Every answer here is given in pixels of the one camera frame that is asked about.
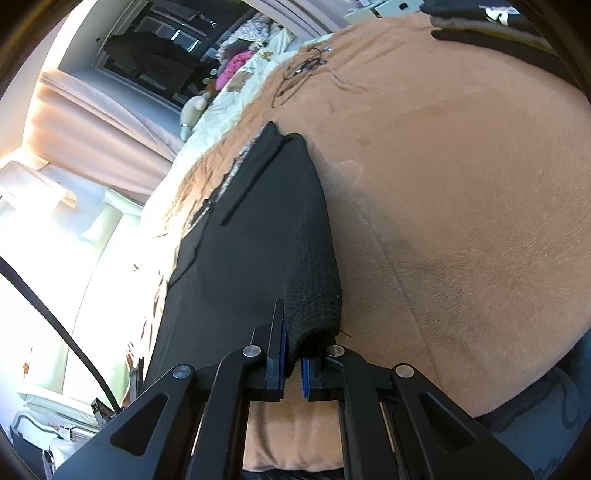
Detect dark window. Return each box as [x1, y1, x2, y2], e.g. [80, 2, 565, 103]
[95, 0, 259, 112]

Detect cream padded headboard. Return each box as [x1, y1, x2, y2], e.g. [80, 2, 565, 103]
[0, 159, 148, 416]

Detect cream plush toy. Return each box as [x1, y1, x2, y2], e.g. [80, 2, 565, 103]
[178, 90, 213, 141]

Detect pink garment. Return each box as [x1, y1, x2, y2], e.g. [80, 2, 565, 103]
[217, 51, 254, 88]

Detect wide pink curtain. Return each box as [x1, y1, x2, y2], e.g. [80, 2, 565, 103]
[28, 69, 190, 204]

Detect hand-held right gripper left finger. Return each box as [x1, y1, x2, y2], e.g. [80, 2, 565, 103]
[53, 299, 288, 480]

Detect brown blanket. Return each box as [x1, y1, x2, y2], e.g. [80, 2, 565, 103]
[124, 14, 591, 472]

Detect dark plush toy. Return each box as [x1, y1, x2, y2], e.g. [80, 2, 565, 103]
[182, 60, 222, 93]

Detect narrow pink curtain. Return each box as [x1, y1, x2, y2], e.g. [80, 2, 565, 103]
[240, 0, 352, 35]

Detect hanging dark coat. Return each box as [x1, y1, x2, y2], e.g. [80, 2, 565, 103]
[104, 32, 204, 79]

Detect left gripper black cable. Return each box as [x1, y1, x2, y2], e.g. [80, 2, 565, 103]
[0, 256, 123, 411]

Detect stack of dark clothes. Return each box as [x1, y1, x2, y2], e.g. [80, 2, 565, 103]
[422, 0, 561, 51]

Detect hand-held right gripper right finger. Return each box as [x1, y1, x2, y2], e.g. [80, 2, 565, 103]
[300, 344, 535, 480]

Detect thin black cable tangle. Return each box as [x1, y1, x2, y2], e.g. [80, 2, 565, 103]
[272, 44, 331, 109]

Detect white nightstand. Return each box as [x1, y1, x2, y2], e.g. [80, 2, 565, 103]
[344, 0, 426, 24]

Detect black T-shirt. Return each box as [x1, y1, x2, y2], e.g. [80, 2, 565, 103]
[139, 121, 343, 407]

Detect floral cloth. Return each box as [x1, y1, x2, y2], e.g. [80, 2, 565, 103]
[219, 11, 287, 51]

